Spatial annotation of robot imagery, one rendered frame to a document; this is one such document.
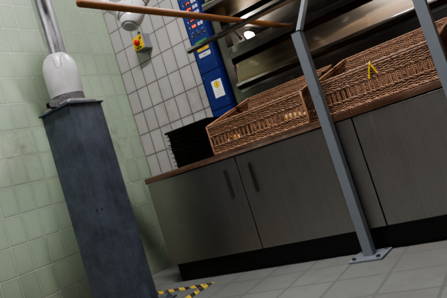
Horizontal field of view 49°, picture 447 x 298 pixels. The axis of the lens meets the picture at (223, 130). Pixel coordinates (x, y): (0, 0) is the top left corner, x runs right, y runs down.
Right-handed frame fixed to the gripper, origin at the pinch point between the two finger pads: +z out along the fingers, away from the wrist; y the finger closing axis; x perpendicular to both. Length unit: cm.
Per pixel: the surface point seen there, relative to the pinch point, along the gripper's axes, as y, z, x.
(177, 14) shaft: 31.1, 7.4, 26.7
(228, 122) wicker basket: 78, -7, -5
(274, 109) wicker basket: 80, 19, -6
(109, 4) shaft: 31, 8, 65
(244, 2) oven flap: 12, -5, -53
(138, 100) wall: 36, -107, -54
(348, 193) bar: 123, 45, 5
